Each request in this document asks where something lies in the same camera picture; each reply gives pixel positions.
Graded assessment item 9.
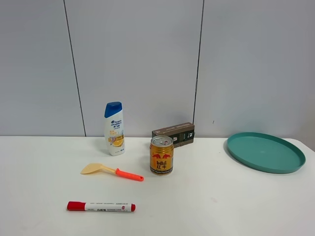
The gold Red Bull can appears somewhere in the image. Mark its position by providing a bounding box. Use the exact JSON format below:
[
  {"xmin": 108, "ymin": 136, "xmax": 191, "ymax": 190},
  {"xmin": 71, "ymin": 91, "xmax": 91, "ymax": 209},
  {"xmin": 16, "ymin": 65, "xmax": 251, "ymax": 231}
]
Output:
[{"xmin": 150, "ymin": 135, "xmax": 174, "ymax": 176}]

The brown cardboard box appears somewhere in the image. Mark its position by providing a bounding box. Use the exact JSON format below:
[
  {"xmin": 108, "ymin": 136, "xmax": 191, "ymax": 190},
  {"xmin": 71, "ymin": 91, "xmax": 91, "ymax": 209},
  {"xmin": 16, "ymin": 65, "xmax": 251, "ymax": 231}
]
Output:
[{"xmin": 152, "ymin": 122, "xmax": 195, "ymax": 148}]

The white blue shampoo bottle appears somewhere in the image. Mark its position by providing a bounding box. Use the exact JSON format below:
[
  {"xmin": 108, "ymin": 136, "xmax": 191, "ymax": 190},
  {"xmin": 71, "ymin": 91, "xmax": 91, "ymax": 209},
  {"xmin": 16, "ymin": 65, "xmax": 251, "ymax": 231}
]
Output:
[{"xmin": 104, "ymin": 101, "xmax": 125, "ymax": 156}]

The red white marker pen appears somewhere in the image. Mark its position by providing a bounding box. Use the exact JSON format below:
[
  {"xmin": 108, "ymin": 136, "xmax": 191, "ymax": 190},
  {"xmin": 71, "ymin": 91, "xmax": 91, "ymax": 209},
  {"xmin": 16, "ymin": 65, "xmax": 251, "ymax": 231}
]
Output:
[{"xmin": 66, "ymin": 201, "xmax": 136, "ymax": 212}]

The teal round plastic tray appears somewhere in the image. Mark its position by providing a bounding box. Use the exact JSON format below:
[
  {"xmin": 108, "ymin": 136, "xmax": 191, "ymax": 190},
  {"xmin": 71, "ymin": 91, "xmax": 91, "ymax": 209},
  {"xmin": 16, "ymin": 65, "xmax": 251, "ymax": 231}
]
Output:
[{"xmin": 226, "ymin": 132, "xmax": 306, "ymax": 174}]

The beige spoon orange handle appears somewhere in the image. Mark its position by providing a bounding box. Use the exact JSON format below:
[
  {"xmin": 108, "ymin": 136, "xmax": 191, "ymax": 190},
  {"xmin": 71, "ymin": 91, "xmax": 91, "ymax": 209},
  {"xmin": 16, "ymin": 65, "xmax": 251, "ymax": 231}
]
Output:
[{"xmin": 80, "ymin": 163, "xmax": 144, "ymax": 181}]

